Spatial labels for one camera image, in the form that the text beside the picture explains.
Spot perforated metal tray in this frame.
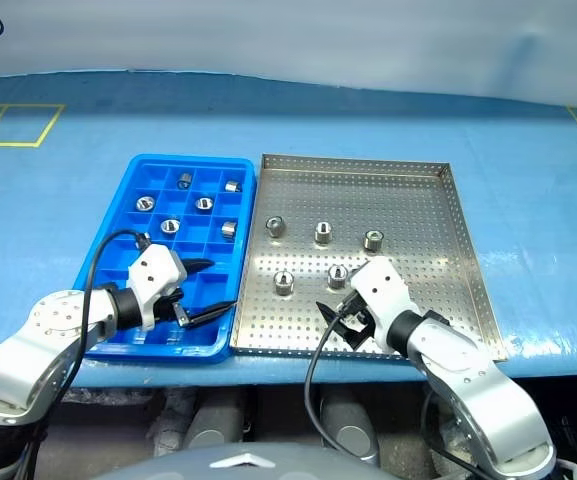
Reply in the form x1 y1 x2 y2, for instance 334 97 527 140
230 153 510 362

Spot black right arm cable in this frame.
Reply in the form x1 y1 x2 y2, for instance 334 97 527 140
303 292 369 459

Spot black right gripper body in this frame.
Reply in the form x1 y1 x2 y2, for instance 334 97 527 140
336 292 375 342

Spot blue compartment tray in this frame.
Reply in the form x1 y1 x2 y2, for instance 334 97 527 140
71 153 260 365

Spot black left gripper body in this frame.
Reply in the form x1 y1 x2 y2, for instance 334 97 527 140
154 288 190 329

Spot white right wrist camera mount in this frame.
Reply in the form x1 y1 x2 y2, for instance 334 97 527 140
349 255 423 357

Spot grey rounded shape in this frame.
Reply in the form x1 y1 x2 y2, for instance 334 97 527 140
317 387 382 461
185 387 245 451

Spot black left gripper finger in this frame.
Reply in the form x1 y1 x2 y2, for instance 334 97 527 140
185 300 240 330
185 258 216 276

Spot grey robot torso with emblem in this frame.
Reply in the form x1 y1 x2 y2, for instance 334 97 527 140
92 442 394 480

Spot crumpled grey wrapped tube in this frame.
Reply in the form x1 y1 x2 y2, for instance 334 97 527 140
151 387 200 454

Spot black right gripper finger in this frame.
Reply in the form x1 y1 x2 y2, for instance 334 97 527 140
315 300 343 324
339 326 370 351

